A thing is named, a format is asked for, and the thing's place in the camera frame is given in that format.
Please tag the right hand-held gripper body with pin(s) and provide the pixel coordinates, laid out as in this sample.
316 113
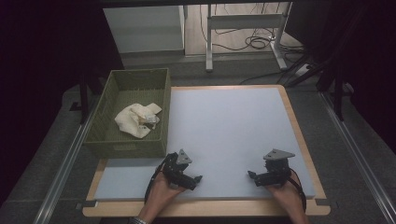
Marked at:
277 171

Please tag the white cabinet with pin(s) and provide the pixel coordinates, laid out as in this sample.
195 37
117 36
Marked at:
146 28

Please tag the white power strip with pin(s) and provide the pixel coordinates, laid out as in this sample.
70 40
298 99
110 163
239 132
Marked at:
302 70

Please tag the green woven basket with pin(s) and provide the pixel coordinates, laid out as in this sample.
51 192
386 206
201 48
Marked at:
137 79

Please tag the aluminium rail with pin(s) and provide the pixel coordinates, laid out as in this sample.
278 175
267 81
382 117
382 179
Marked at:
358 155
62 174

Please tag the black stand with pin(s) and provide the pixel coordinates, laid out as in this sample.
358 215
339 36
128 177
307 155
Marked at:
83 99
337 93

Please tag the black tape piece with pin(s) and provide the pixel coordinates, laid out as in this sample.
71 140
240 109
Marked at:
322 202
87 204

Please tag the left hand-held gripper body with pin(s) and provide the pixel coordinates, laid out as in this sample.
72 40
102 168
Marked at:
172 169

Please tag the person's left hand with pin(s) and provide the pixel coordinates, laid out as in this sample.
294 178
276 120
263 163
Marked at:
158 196

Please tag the cream cloth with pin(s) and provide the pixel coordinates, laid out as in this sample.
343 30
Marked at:
134 119

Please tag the person's right hand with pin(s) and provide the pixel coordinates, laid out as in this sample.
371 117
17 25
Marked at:
291 196

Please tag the grey metal desk frame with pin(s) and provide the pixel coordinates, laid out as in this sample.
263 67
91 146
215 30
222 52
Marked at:
243 21

